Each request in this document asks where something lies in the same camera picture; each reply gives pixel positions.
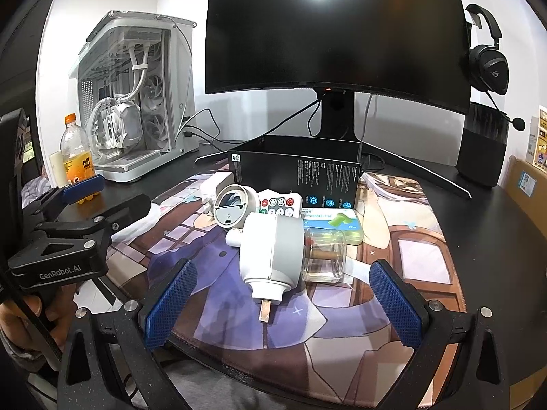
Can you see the black monitor stand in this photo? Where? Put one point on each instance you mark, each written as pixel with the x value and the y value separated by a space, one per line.
pixel 337 115

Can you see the person's left forearm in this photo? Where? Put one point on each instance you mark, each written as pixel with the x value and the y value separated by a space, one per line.
pixel 23 358

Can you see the black curved monitor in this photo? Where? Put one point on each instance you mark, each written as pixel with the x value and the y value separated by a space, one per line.
pixel 333 42

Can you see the brown cardboard box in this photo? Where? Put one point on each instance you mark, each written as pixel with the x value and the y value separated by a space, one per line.
pixel 527 192

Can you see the white plastic bag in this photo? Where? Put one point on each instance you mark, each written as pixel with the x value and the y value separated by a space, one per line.
pixel 141 228

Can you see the person's left hand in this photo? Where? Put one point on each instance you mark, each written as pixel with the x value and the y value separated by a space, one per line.
pixel 15 322

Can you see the person's grey clothing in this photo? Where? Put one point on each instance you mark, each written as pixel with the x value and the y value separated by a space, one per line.
pixel 201 388

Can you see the white computer case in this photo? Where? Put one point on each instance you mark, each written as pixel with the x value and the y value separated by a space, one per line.
pixel 128 94

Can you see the black cardboard box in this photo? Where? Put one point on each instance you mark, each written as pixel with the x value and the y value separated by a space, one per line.
pixel 299 175

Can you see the white cup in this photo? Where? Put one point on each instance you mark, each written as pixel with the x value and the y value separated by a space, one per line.
pixel 56 168

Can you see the white charger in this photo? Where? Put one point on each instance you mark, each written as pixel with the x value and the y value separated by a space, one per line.
pixel 213 188

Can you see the yellow printed box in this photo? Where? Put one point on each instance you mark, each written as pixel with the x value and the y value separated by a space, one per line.
pixel 539 136

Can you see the black cylindrical speaker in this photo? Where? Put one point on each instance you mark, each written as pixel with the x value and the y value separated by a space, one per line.
pixel 483 158

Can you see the white paper slip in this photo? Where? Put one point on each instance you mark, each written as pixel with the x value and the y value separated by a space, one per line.
pixel 357 271

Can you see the printed desk mat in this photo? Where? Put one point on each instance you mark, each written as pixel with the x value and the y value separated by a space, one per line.
pixel 384 230

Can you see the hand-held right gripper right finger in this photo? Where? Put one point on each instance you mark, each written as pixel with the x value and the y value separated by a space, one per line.
pixel 397 307

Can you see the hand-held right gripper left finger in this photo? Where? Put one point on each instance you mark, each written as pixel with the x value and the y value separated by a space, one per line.
pixel 171 307

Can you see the white device with glass jar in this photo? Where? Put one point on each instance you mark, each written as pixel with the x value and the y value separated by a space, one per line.
pixel 265 256

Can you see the orange drink bottle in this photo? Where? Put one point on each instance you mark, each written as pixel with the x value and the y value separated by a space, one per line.
pixel 75 153

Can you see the white tube orange cap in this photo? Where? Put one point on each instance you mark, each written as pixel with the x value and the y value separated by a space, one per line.
pixel 280 205

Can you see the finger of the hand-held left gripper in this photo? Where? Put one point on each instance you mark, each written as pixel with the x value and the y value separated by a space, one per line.
pixel 124 213
pixel 81 188

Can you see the small white cylinder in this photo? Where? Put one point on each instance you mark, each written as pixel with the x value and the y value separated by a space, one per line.
pixel 235 237

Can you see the black headset with microphone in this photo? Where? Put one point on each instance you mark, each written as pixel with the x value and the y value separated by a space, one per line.
pixel 487 66

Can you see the round white device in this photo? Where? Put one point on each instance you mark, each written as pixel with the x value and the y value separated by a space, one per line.
pixel 251 200

